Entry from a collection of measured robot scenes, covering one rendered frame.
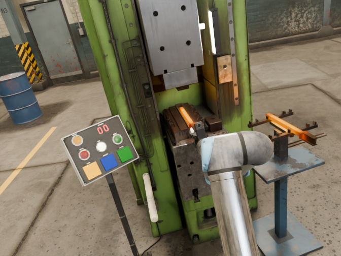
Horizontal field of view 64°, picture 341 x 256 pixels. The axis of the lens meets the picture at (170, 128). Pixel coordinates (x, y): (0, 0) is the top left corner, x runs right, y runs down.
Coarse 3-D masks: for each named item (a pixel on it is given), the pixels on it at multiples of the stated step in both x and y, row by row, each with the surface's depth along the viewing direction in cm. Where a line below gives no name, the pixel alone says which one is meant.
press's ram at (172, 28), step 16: (144, 0) 138; (160, 0) 139; (176, 0) 141; (192, 0) 142; (144, 16) 141; (160, 16) 142; (176, 16) 144; (192, 16) 145; (144, 32) 147; (160, 32) 146; (176, 32) 147; (192, 32) 149; (160, 48) 149; (176, 48) 151; (192, 48) 152; (160, 64) 153; (176, 64) 154; (192, 64) 160
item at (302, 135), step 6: (270, 114) 172; (276, 120) 164; (282, 120) 162; (282, 126) 160; (288, 126) 155; (294, 126) 154; (294, 132) 151; (300, 132) 147; (306, 132) 144; (300, 138) 146; (306, 138) 144; (312, 138) 139; (312, 144) 140
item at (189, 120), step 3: (180, 108) 199; (183, 108) 198; (183, 111) 193; (183, 114) 188; (186, 114) 187; (186, 117) 182; (189, 117) 181; (186, 120) 182; (189, 120) 177; (189, 123) 173; (192, 123) 171; (189, 126) 171; (192, 126) 168
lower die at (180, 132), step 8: (176, 104) 209; (184, 104) 209; (168, 112) 203; (176, 112) 198; (192, 112) 193; (168, 120) 190; (176, 120) 186; (184, 120) 182; (192, 120) 179; (200, 120) 179; (176, 128) 178; (184, 128) 174; (176, 136) 174; (184, 136) 175
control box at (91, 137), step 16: (96, 128) 150; (112, 128) 154; (64, 144) 142; (80, 144) 145; (96, 144) 149; (112, 144) 152; (128, 144) 156; (80, 160) 144; (96, 160) 147; (128, 160) 154; (80, 176) 142
